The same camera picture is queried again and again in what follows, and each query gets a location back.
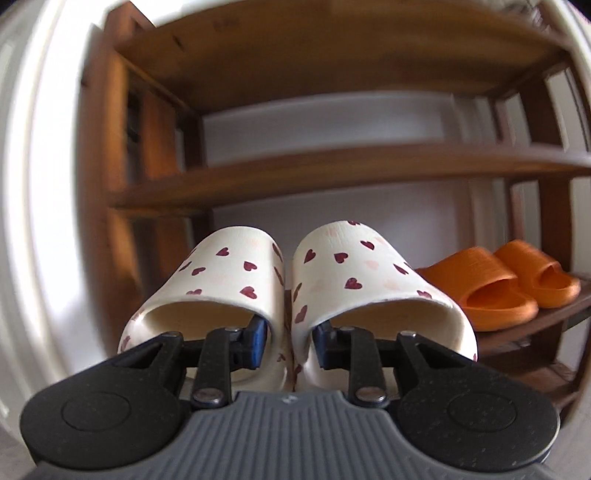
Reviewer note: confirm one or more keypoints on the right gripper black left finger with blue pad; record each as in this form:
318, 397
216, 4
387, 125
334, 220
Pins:
132, 405

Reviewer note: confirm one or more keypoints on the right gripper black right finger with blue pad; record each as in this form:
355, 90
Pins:
452, 409

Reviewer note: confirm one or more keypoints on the orange slide slipper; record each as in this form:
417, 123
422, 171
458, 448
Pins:
487, 291
539, 275

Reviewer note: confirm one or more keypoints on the brown wooden shoe rack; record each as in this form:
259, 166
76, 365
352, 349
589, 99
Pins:
147, 191

